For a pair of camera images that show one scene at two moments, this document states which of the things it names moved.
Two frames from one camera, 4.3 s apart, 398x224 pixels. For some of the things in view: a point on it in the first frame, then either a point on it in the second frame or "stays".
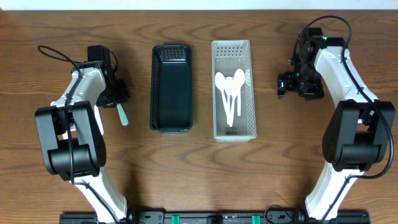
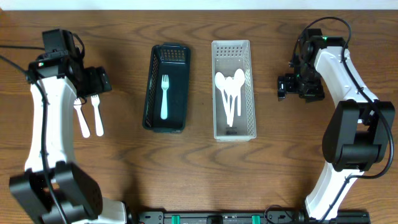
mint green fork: [122, 114] -> [164, 106]
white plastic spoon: [239, 80] stays
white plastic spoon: [229, 83] stays
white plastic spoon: [220, 82] stays
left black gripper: [117, 94] -> [94, 81]
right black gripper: [286, 83] stays
